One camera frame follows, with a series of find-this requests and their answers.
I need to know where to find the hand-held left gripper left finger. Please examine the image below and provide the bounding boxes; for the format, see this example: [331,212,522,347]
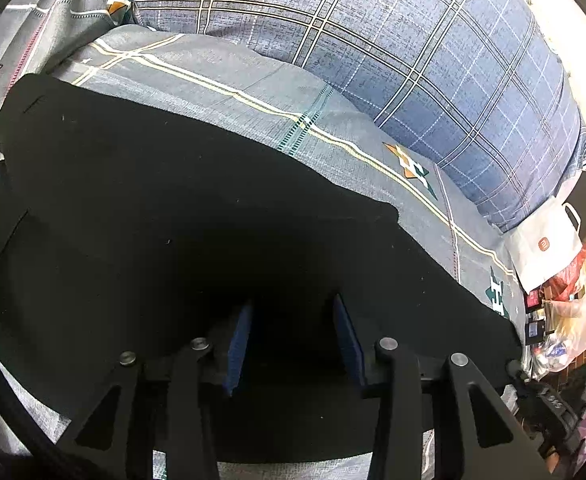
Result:
[55,300,254,480]

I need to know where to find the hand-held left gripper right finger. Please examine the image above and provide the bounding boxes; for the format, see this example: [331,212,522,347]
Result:
[333,293,557,480]

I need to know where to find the black pants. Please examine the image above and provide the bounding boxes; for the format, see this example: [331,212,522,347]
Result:
[0,74,524,466]

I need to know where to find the dark jar blue label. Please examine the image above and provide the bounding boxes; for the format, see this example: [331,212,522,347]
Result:
[524,317,546,344]

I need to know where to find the clear plastic bag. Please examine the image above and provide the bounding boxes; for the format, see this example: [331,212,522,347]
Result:
[535,282,586,371]

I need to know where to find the red plastic bag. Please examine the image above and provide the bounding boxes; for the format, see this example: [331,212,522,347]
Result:
[548,245,586,301]

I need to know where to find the white paper bag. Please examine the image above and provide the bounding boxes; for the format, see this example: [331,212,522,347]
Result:
[504,195,584,293]

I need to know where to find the black bag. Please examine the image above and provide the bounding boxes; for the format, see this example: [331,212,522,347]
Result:
[570,182,586,241]

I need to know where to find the grey star-print bedsheet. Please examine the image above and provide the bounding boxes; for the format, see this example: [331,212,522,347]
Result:
[0,0,528,480]

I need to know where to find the blue plaid quilt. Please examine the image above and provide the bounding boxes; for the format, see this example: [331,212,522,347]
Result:
[118,0,586,233]

